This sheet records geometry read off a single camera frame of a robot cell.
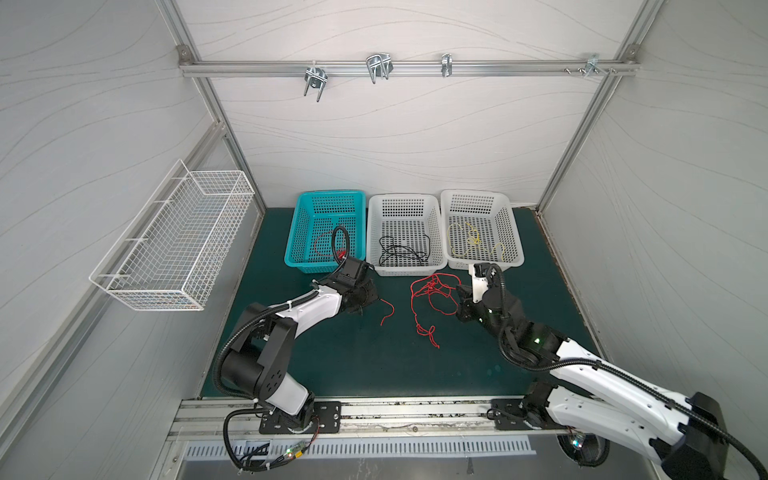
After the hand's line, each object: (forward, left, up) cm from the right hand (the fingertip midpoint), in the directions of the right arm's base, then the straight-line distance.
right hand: (463, 279), depth 77 cm
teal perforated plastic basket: (+33, +46, -18) cm, 60 cm away
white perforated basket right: (+37, -13, -19) cm, 43 cm away
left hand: (+4, +23, -14) cm, 28 cm away
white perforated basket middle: (+30, +16, -18) cm, 39 cm away
